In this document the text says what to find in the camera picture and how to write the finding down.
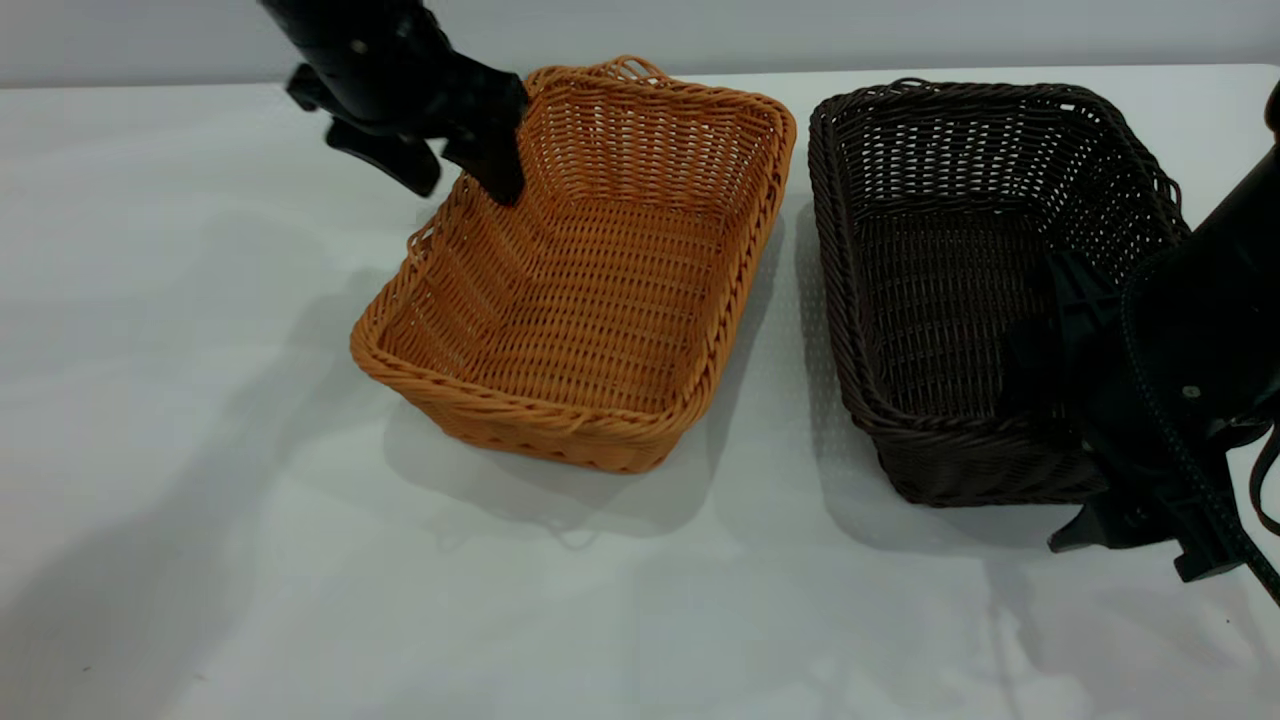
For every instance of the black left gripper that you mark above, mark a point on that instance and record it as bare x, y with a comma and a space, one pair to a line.
390, 70

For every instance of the orange-brown woven basket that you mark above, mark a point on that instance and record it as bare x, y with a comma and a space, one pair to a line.
600, 310

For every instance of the dark brown woven basket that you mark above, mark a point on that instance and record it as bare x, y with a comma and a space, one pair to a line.
940, 300

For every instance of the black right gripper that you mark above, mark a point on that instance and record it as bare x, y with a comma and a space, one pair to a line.
1210, 340

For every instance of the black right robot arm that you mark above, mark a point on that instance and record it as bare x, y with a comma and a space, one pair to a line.
1250, 200

